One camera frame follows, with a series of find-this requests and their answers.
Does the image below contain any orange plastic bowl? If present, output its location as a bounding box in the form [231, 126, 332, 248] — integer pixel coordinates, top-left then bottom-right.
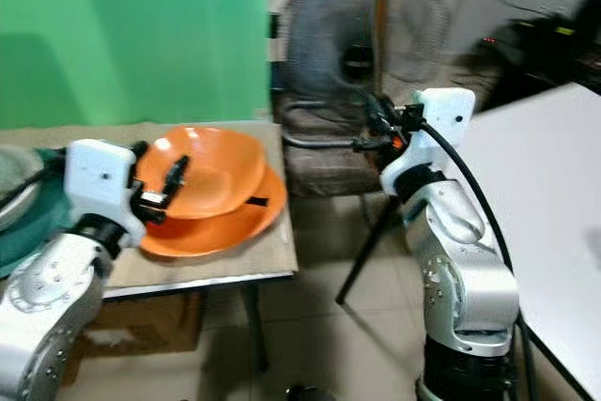
[136, 124, 270, 221]

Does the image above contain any brown wooden stick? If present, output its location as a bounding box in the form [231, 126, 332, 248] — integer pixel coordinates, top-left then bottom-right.
[372, 0, 390, 98]

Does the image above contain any brown fabric seat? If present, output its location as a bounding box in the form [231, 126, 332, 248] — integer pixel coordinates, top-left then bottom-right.
[280, 91, 388, 200]

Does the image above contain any orange plastic plate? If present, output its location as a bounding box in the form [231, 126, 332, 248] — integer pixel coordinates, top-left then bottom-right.
[138, 164, 288, 260]

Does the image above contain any black electric fan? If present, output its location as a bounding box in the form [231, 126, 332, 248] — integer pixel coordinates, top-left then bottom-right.
[280, 0, 450, 150]

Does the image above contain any green backdrop cloth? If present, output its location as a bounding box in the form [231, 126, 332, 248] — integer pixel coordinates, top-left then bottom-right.
[0, 0, 272, 131]

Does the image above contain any brown cardboard box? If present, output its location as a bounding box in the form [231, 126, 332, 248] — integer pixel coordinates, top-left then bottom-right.
[73, 291, 205, 362]

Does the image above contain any silver metal bowl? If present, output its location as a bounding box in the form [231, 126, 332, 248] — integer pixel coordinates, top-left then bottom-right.
[0, 145, 50, 233]

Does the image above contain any small beige top table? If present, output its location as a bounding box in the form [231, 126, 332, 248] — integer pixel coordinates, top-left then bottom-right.
[0, 121, 301, 374]

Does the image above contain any teal plate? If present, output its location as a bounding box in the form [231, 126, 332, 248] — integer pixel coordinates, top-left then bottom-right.
[0, 147, 72, 280]

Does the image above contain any black device with lights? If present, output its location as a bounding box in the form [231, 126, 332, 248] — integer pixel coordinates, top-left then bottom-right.
[460, 14, 601, 109]

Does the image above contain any white folding table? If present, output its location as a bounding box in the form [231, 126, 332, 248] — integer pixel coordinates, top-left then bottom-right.
[335, 82, 601, 401]

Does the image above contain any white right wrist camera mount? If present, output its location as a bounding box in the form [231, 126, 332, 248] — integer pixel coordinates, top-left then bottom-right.
[380, 87, 476, 177]

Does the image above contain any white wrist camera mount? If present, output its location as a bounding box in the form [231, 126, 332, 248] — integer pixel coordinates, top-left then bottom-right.
[64, 139, 139, 235]
[380, 87, 476, 177]

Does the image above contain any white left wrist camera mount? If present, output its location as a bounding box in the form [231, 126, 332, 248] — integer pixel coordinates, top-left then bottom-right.
[64, 139, 139, 235]

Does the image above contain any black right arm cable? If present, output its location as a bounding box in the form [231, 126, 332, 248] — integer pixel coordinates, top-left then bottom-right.
[418, 117, 542, 401]

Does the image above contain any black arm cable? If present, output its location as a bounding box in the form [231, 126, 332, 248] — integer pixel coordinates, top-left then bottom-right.
[418, 117, 542, 401]
[0, 159, 69, 212]

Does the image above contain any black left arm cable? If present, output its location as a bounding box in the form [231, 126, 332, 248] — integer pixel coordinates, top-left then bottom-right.
[0, 159, 69, 212]

